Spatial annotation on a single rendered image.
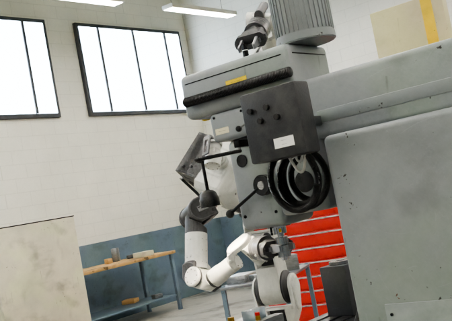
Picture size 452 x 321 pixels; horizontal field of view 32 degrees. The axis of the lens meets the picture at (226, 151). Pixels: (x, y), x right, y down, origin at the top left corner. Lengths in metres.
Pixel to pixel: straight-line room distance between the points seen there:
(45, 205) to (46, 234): 2.89
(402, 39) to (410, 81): 2.05
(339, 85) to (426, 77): 0.29
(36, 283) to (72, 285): 0.44
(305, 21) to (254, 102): 0.39
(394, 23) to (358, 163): 2.19
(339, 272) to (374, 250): 0.68
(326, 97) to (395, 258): 0.56
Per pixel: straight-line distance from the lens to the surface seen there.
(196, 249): 3.12
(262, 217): 2.69
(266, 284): 3.49
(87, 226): 12.18
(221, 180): 3.17
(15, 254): 8.67
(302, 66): 2.62
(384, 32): 4.47
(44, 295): 8.80
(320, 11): 2.62
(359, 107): 2.45
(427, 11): 4.37
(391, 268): 2.33
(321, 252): 8.10
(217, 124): 2.75
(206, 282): 3.05
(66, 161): 12.10
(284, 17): 2.62
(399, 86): 2.40
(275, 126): 2.30
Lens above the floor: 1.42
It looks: 4 degrees up
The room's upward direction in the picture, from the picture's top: 11 degrees counter-clockwise
